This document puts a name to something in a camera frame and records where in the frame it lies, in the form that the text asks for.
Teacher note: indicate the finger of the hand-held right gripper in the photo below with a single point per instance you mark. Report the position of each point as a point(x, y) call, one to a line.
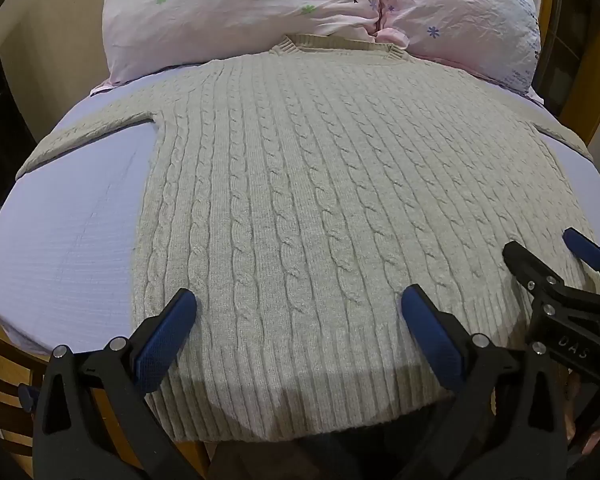
point(529, 269)
point(586, 248)

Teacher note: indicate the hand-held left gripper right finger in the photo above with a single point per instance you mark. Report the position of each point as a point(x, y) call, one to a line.
point(430, 340)

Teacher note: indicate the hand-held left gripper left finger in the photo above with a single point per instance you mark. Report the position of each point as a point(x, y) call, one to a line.
point(166, 340)

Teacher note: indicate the lavender bed sheet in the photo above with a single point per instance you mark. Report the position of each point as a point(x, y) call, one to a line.
point(70, 240)

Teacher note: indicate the wooden headboard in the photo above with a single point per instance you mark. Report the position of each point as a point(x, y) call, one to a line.
point(580, 85)

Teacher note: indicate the pink floral pillow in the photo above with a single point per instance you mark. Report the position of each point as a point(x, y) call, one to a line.
point(220, 15)
point(460, 15)

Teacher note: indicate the wooden bed frame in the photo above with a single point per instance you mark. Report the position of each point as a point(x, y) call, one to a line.
point(10, 390)

